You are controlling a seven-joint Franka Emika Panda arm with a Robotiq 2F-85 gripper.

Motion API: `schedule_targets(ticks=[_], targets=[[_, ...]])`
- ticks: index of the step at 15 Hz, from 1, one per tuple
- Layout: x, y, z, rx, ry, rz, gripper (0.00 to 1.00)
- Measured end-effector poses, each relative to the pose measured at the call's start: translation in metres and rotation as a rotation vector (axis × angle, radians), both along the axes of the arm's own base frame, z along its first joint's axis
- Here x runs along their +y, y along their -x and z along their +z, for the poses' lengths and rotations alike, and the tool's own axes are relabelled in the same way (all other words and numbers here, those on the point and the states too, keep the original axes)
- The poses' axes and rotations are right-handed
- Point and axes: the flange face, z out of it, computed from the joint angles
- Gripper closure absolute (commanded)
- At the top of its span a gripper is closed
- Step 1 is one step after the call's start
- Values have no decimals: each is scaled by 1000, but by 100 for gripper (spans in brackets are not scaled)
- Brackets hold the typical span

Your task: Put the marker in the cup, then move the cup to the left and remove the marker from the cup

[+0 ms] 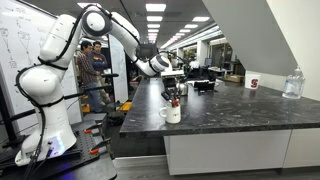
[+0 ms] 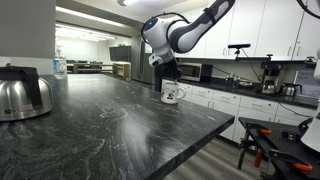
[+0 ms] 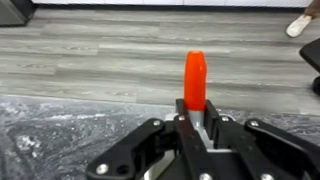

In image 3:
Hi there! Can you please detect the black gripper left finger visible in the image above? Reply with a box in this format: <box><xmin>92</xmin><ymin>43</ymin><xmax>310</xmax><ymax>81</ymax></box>
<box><xmin>85</xmin><ymin>99</ymin><xmax>214</xmax><ymax>180</ymax></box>

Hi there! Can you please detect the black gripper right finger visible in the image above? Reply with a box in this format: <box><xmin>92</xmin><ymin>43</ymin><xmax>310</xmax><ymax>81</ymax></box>
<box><xmin>204</xmin><ymin>100</ymin><xmax>320</xmax><ymax>180</ymax></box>

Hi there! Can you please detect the red and grey marker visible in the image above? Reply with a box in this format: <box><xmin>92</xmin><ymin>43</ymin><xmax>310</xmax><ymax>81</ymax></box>
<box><xmin>183</xmin><ymin>50</ymin><xmax>208</xmax><ymax>131</ymax></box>

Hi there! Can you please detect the black chair base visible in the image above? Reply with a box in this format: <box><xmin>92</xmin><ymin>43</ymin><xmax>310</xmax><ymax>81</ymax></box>
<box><xmin>299</xmin><ymin>38</ymin><xmax>320</xmax><ymax>96</ymax></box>

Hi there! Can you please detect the white shoe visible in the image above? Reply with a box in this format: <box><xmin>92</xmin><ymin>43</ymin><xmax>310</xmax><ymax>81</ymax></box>
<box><xmin>286</xmin><ymin>15</ymin><xmax>312</xmax><ymax>38</ymax></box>

